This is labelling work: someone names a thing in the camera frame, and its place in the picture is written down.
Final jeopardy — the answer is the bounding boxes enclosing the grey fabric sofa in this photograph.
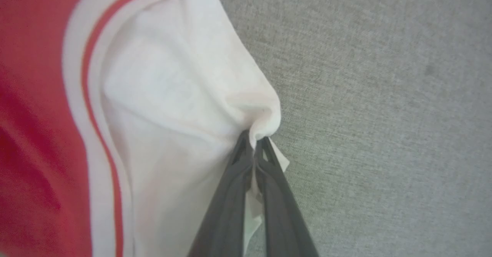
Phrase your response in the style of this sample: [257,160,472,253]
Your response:
[211,0,492,257]

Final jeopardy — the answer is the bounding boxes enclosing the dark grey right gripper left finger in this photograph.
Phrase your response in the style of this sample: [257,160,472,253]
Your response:
[187,130,255,257]

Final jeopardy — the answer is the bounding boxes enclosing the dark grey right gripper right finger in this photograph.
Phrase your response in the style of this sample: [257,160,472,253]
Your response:
[254,137,319,257]

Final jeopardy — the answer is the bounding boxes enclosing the red and white garment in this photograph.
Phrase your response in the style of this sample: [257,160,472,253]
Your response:
[0,0,289,257]

